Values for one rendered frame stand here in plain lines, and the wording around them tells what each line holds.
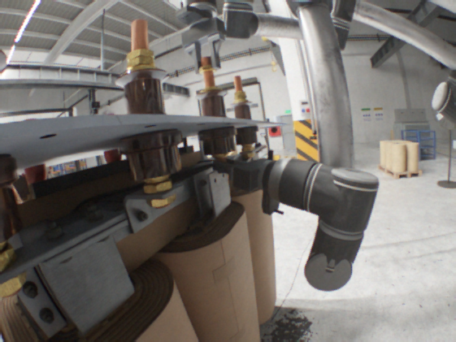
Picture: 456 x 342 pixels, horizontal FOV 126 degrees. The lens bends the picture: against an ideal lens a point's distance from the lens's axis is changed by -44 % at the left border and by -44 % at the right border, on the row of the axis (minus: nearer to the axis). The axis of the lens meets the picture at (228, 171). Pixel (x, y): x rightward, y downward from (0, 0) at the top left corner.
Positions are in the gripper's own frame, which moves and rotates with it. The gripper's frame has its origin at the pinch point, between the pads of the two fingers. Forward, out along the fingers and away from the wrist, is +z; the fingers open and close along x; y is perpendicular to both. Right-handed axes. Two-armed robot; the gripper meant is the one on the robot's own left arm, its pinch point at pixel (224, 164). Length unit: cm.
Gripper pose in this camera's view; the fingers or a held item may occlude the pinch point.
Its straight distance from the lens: 57.5
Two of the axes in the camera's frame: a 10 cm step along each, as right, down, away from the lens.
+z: -7.5, -2.1, 6.2
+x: -6.6, 2.2, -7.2
